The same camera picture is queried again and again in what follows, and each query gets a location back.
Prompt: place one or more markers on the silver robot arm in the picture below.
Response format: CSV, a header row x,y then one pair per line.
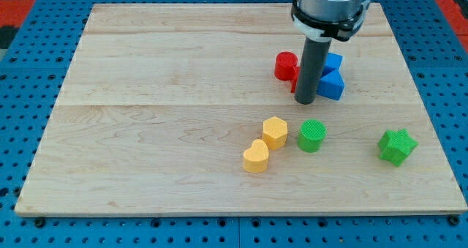
x,y
323,20

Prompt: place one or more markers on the green star block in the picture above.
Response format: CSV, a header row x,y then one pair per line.
x,y
396,146

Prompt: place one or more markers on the yellow hexagon block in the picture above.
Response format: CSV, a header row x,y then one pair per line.
x,y
275,132

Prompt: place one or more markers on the yellow heart block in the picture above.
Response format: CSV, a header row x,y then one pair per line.
x,y
255,158

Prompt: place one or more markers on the wooden board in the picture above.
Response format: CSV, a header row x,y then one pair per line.
x,y
161,100

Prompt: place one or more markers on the red cylinder block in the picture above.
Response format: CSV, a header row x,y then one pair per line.
x,y
285,64

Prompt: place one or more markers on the red block behind rod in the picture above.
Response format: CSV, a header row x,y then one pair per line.
x,y
294,78

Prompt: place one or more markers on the green cylinder block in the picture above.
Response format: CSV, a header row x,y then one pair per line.
x,y
311,135

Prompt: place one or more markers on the blue triangle block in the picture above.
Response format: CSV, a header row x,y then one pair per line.
x,y
331,85

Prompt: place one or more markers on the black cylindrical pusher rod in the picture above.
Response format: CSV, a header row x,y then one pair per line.
x,y
313,60

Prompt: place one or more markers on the blue cube block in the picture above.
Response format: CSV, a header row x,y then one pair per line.
x,y
333,62

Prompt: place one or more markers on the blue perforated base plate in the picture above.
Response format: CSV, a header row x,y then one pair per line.
x,y
35,65

